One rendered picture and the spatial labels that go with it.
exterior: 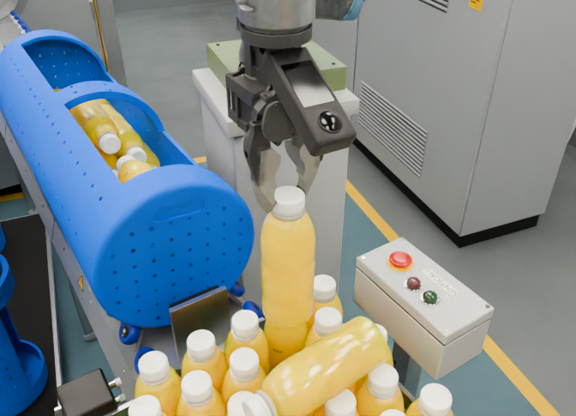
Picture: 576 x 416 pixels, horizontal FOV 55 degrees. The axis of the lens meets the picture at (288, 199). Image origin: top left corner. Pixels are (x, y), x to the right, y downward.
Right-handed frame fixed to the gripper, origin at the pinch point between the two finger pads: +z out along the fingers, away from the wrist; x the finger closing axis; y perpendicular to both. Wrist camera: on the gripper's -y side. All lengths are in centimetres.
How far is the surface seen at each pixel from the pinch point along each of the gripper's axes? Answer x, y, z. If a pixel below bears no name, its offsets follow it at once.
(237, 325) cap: 5.2, 5.4, 23.2
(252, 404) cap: 11.3, -10.0, 18.4
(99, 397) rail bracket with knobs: 25.0, 11.5, 32.2
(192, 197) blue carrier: 2.9, 22.8, 12.0
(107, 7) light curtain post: -27, 164, 22
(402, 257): -23.0, 2.0, 21.3
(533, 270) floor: -165, 52, 133
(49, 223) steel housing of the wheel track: 19, 78, 46
